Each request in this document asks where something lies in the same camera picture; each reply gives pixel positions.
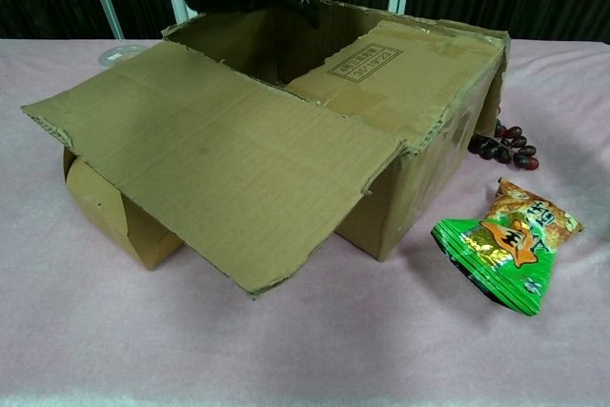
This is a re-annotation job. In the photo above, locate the green orange snack bag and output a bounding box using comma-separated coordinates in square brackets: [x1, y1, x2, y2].
[431, 176, 586, 317]

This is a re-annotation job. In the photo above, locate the bunch of dark red grapes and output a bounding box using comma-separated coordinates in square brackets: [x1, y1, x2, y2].
[467, 120, 541, 171]

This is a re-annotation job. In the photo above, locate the wide white frame post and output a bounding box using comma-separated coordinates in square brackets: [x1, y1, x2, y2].
[166, 0, 197, 25]

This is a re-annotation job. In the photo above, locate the large brown cardboard box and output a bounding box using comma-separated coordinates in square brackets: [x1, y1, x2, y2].
[19, 0, 512, 301]

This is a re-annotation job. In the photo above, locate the small kraft paper gable box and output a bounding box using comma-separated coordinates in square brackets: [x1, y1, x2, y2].
[63, 147, 185, 272]

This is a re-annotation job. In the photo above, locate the pink tablecloth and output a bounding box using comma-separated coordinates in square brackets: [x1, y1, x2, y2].
[0, 37, 610, 407]

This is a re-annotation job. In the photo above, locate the clear jar with orange contents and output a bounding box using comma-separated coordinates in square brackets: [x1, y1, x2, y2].
[98, 44, 147, 68]

